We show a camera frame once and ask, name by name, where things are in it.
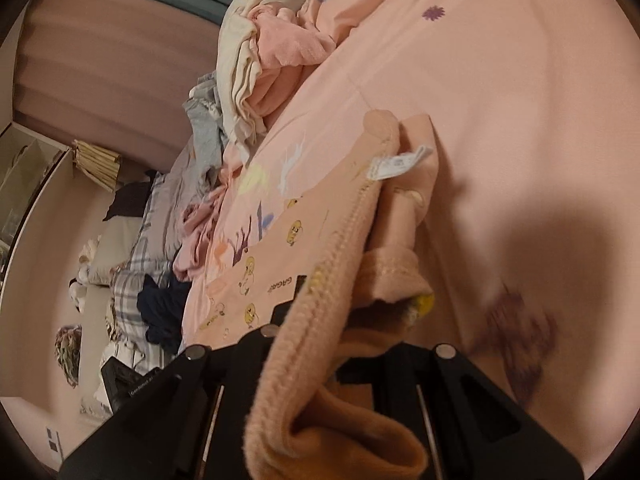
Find pink cartoon print garment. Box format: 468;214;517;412
184;110;438;479

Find pink fleece clothes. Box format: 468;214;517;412
246;3;340;128

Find dark navy garment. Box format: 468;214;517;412
137;273;191;356

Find plaid grey blanket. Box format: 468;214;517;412
111;144;203;374

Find grey patterned garment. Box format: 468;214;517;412
182;72;229;185

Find stack of books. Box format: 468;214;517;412
73;140;122;192

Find cream folded cloth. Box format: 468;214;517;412
216;0;305;160

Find white shelf unit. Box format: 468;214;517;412
0;122;70;281

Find pink curtain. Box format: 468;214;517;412
13;0;219;171

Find pink printed bed sheet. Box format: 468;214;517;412
179;0;640;476

